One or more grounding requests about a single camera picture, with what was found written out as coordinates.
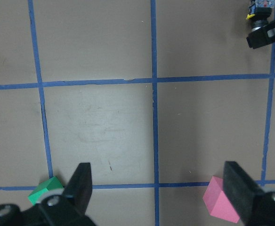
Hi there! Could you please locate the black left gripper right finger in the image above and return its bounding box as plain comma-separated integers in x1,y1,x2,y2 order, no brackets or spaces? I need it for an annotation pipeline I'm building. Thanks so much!
223,161,275,226

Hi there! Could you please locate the green cube near arm base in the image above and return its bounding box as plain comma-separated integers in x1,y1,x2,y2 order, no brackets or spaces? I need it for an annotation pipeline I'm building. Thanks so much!
28,177,64,205

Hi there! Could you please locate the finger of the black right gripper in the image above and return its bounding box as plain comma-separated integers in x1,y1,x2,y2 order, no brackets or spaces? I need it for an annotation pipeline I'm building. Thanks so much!
246,20,275,49

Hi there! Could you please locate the yellow push button switch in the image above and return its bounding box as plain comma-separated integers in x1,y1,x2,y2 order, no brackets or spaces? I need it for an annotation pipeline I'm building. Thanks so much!
246,0,275,32

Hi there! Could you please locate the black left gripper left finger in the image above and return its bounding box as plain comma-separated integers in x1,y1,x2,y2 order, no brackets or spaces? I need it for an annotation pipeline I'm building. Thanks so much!
38,162,92,226

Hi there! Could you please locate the pink cube near center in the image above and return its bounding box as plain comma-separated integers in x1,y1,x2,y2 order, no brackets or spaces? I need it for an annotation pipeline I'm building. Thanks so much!
202,176,240,223

